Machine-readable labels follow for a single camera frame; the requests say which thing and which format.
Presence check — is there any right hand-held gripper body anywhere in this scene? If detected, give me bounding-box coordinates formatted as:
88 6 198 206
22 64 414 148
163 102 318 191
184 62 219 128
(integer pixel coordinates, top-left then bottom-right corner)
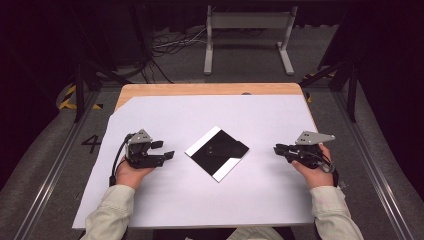
286 130 336 170

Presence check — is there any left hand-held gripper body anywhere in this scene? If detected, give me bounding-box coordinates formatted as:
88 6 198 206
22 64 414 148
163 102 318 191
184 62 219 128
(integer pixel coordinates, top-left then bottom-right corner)
124 129 166 170

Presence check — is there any person's left hand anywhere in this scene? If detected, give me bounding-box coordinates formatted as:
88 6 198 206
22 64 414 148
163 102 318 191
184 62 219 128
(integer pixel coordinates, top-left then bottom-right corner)
115 159 156 191

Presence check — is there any person's right hand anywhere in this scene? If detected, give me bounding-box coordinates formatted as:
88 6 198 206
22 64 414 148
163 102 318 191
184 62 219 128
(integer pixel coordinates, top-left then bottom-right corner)
291 143 335 191

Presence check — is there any white paper sheet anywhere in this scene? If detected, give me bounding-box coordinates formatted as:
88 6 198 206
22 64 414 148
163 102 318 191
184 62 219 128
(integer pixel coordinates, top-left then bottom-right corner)
72 94 318 231

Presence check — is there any yellow and black floor tape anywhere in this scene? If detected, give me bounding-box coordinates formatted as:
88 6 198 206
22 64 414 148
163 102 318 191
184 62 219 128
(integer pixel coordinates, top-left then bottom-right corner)
302 71 315 104
58 84 104 111

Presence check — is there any wooden table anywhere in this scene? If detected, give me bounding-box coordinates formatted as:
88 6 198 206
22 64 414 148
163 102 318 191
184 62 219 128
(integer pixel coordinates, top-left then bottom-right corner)
114 82 318 132

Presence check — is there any black tripod stand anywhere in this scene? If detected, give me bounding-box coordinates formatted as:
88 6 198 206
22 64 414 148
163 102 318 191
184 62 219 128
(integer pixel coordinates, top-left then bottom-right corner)
299 59 360 123
71 6 133 123

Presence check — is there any grey metal stand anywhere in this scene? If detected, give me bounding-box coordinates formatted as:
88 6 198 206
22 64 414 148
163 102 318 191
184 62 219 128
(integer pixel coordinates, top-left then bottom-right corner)
203 4 299 76

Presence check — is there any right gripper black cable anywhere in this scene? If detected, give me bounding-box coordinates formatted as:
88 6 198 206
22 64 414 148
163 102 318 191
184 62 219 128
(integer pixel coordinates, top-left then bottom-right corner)
315 152 340 188

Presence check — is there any aluminium floor rail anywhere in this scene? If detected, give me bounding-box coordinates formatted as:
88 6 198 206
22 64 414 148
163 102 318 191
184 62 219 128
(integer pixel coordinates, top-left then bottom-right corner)
13 89 101 240
332 91 415 240

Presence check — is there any bundle of floor cables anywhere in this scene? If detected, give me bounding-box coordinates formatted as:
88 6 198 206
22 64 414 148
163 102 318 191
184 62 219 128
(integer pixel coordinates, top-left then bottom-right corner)
126 27 208 85

